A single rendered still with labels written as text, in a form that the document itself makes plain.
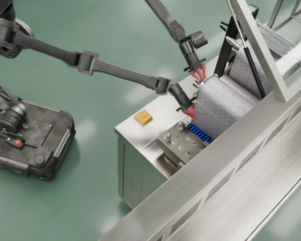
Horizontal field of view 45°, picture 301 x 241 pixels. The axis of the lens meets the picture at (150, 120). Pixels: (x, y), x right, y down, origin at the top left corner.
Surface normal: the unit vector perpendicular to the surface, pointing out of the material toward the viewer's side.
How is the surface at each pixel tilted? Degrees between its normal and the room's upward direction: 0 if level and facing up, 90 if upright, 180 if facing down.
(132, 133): 0
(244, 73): 92
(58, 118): 0
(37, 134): 0
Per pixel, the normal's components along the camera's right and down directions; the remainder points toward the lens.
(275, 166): 0.07, -0.59
